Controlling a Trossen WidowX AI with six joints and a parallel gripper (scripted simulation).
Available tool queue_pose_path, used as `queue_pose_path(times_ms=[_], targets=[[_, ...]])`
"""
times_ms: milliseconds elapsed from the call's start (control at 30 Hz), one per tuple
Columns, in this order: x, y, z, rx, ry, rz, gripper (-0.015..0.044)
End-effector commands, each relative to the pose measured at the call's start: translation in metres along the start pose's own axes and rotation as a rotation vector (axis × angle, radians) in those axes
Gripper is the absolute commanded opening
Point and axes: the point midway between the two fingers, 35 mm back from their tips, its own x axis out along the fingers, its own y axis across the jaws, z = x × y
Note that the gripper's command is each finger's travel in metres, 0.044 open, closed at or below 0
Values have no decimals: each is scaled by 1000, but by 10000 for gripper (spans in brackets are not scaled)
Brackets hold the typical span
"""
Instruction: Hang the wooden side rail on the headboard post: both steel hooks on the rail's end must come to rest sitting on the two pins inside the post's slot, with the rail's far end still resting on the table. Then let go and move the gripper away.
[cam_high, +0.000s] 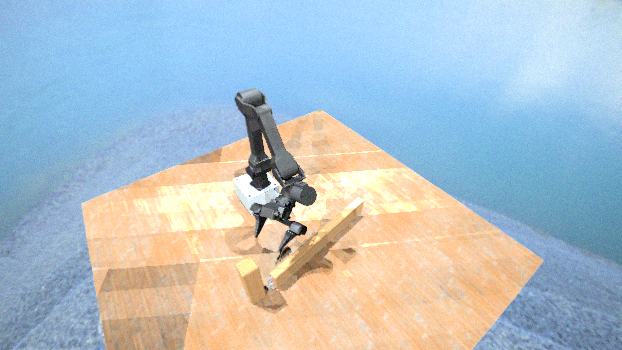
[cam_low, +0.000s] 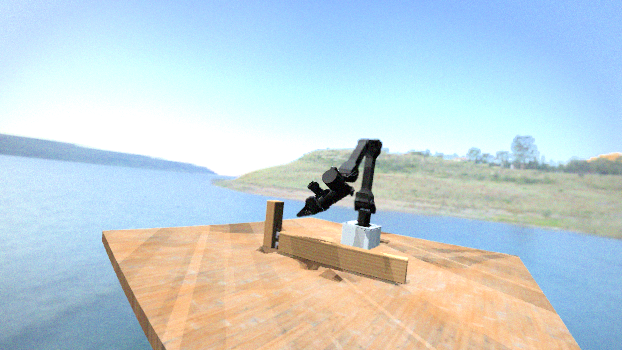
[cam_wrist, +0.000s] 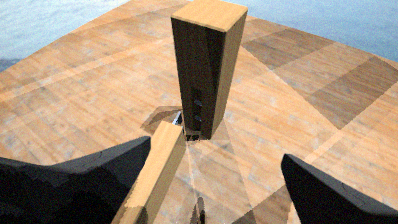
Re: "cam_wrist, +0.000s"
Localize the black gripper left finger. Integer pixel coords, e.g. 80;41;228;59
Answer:
0;136;152;224

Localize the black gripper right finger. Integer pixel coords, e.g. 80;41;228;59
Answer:
280;154;398;224

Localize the wooden post with dark slot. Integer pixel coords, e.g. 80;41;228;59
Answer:
170;0;248;139

